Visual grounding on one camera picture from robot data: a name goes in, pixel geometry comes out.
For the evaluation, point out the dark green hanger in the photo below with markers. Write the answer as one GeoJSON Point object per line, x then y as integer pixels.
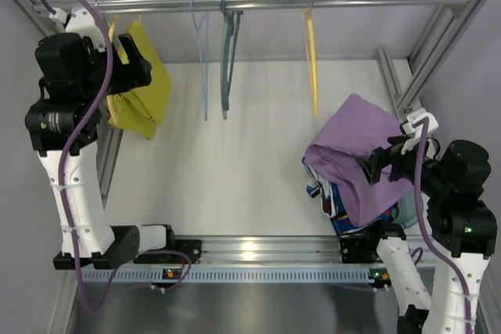
{"type": "Point", "coordinates": [231, 29]}

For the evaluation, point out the slotted cable duct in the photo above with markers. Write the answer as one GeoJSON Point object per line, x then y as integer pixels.
{"type": "Point", "coordinates": [216, 274]}

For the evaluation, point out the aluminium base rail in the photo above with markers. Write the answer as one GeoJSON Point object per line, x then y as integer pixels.
{"type": "Point", "coordinates": [280, 250]}

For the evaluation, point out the colourful printed garment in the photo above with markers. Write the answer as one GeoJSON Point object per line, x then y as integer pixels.
{"type": "Point", "coordinates": [331, 202]}

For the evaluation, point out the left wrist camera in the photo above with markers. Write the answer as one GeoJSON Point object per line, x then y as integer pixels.
{"type": "Point", "coordinates": [58, 15]}

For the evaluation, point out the yellow plastic hanger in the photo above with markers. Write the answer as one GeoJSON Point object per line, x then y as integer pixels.
{"type": "Point", "coordinates": [310, 51]}

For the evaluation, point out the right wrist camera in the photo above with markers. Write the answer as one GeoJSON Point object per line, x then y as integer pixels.
{"type": "Point", "coordinates": [418, 122]}

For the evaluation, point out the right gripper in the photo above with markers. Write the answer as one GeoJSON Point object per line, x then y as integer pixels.
{"type": "Point", "coordinates": [376, 164]}

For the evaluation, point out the cream plastic hanger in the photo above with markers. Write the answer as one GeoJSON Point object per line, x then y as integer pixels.
{"type": "Point", "coordinates": [113, 101]}

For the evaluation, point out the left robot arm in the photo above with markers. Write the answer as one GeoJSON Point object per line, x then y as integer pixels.
{"type": "Point", "coordinates": [79, 67]}

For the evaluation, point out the right aluminium frame post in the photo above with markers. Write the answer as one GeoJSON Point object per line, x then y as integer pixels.
{"type": "Point", "coordinates": [444, 29]}

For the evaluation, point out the purple garment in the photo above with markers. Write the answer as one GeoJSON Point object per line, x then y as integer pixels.
{"type": "Point", "coordinates": [356, 129]}

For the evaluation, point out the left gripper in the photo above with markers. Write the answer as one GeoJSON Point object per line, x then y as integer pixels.
{"type": "Point", "coordinates": [133, 66]}

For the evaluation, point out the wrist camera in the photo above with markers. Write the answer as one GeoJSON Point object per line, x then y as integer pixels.
{"type": "Point", "coordinates": [58, 15]}
{"type": "Point", "coordinates": [418, 122]}

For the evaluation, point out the light blue wire hanger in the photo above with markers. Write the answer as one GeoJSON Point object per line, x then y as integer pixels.
{"type": "Point", "coordinates": [201, 27]}

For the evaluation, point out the yellow-green trousers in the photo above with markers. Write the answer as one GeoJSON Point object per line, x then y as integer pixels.
{"type": "Point", "coordinates": [143, 109]}

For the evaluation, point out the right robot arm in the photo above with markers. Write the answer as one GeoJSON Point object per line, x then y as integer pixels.
{"type": "Point", "coordinates": [462, 237]}

